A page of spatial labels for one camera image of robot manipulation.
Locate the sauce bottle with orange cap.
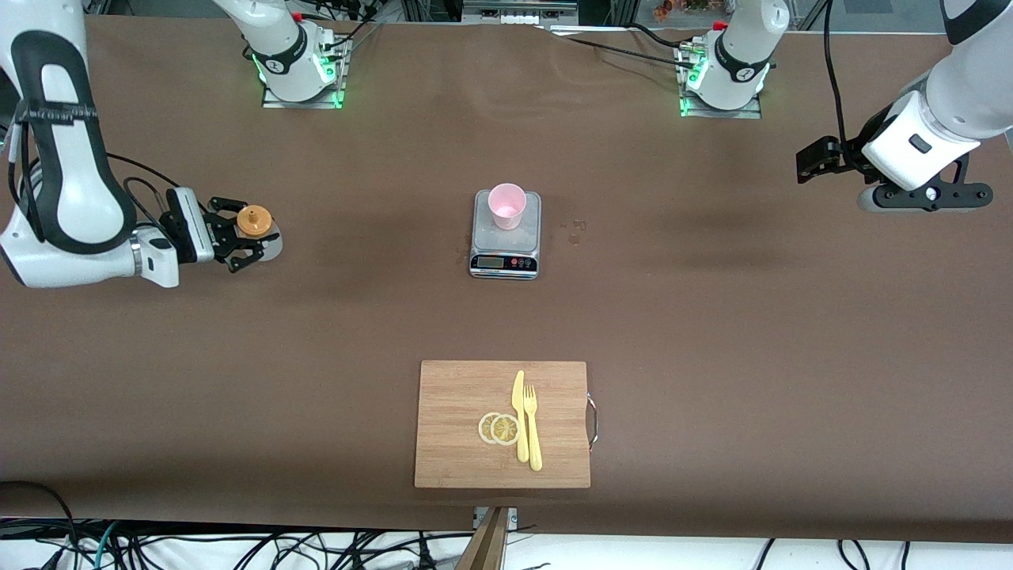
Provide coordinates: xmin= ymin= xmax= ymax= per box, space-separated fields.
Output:
xmin=235 ymin=203 xmax=284 ymax=263

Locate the silver digital kitchen scale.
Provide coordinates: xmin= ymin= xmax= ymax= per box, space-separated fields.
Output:
xmin=469 ymin=189 xmax=542 ymax=280

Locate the teal floor cable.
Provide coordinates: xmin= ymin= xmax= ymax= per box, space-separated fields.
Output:
xmin=93 ymin=521 xmax=121 ymax=569

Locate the black base cable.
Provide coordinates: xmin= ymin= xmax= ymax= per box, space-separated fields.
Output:
xmin=321 ymin=0 xmax=389 ymax=60

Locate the yellow plastic fork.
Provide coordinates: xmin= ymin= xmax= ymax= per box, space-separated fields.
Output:
xmin=523 ymin=385 xmax=544 ymax=472

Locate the wooden post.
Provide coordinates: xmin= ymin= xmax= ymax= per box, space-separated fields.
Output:
xmin=455 ymin=507 xmax=511 ymax=570

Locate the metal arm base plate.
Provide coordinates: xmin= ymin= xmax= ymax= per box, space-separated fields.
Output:
xmin=679 ymin=44 xmax=762 ymax=120
xmin=261 ymin=36 xmax=349 ymax=109

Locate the pink plastic cup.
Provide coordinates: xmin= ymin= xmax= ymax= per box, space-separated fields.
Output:
xmin=488 ymin=183 xmax=528 ymax=231

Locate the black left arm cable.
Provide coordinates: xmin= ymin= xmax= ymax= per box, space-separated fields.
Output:
xmin=823 ymin=0 xmax=849 ymax=143

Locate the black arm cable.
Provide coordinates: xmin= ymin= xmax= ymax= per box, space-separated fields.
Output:
xmin=8 ymin=150 xmax=184 ymax=238
xmin=823 ymin=0 xmax=849 ymax=143

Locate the grey power strip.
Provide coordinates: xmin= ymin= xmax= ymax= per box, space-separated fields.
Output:
xmin=463 ymin=0 xmax=579 ymax=26

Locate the yellow plastic knife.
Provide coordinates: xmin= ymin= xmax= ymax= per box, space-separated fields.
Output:
xmin=511 ymin=370 xmax=529 ymax=464

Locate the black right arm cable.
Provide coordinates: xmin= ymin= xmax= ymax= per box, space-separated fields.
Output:
xmin=8 ymin=150 xmax=184 ymax=238

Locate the black looped floor cable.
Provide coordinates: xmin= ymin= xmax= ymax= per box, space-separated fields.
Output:
xmin=0 ymin=480 xmax=80 ymax=555

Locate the wooden cutting board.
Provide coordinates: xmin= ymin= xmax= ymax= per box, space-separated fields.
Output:
xmin=414 ymin=360 xmax=599 ymax=489

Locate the black table cable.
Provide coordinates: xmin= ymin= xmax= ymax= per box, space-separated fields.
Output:
xmin=629 ymin=22 xmax=689 ymax=50
xmin=566 ymin=36 xmax=701 ymax=70

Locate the orange background object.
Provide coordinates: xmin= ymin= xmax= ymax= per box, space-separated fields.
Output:
xmin=653 ymin=0 xmax=713 ymax=21

